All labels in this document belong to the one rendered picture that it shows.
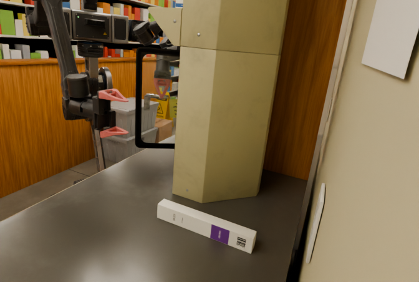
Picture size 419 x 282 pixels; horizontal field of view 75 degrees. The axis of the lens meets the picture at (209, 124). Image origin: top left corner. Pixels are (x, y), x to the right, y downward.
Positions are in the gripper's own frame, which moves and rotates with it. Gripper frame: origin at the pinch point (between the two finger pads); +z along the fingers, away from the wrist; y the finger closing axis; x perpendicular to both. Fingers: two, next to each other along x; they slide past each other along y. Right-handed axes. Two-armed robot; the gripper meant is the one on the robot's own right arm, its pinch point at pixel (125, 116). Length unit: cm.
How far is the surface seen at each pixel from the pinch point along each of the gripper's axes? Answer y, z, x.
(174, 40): 22.7, 10.1, 8.9
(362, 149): 18, 55, -41
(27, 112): -52, -182, 88
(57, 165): -112, -182, 112
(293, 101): 4, 41, 46
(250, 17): 30.4, 29.4, 15.2
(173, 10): 30.3, 9.0, 8.9
